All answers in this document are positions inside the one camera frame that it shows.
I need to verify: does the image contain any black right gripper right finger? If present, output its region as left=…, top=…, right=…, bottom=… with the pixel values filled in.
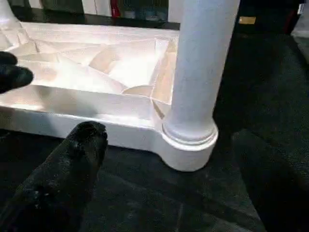
left=231, top=129, right=309, bottom=232

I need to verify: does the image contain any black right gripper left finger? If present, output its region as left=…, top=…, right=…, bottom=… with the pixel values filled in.
left=0, top=120, right=109, bottom=232

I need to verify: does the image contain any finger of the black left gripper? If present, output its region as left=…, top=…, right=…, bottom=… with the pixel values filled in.
left=0, top=51, right=18, bottom=66
left=0, top=64, right=34, bottom=94

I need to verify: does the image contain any white plastic table leg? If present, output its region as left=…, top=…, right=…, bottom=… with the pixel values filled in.
left=162, top=0, right=242, bottom=146
left=0, top=0, right=21, bottom=25

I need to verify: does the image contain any white plastic table top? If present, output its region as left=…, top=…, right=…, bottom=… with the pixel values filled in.
left=0, top=20, right=219, bottom=173

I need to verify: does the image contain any white glass-door cabinet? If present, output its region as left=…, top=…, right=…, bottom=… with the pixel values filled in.
left=40, top=0, right=182, bottom=24

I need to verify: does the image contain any white pillow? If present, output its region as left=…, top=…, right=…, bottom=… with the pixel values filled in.
left=291, top=0, right=309, bottom=48

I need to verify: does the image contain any black box with gold label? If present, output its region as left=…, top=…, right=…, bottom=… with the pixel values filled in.
left=231, top=0, right=300, bottom=39

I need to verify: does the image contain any red narrow strap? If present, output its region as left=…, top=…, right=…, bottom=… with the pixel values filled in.
left=282, top=9, right=298, bottom=35

